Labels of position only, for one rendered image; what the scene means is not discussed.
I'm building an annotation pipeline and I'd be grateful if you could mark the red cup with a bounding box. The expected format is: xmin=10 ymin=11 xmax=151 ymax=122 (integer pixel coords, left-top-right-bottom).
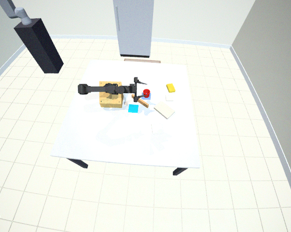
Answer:
xmin=143 ymin=89 xmax=150 ymax=98

